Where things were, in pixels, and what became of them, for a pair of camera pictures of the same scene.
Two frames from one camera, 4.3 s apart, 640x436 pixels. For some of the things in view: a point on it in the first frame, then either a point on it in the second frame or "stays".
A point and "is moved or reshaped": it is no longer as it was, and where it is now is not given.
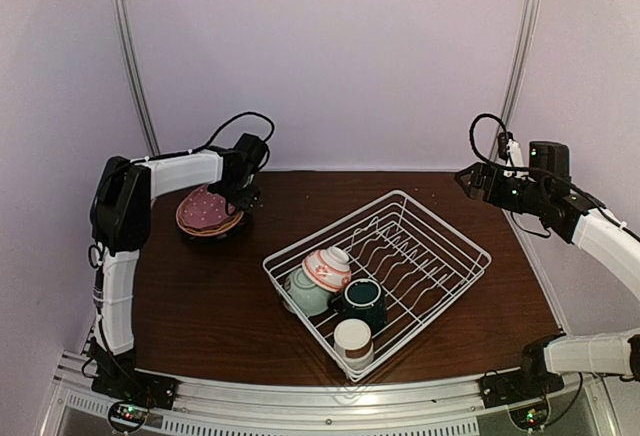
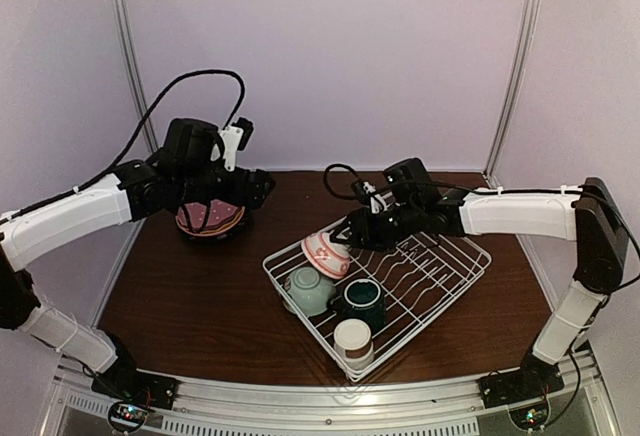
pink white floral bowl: (328, 269) is moved or reshaped
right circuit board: (531, 417) stays
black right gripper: (491, 192) -> (364, 228)
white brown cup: (352, 341) stays
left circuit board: (127, 416) stays
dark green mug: (361, 299) stays
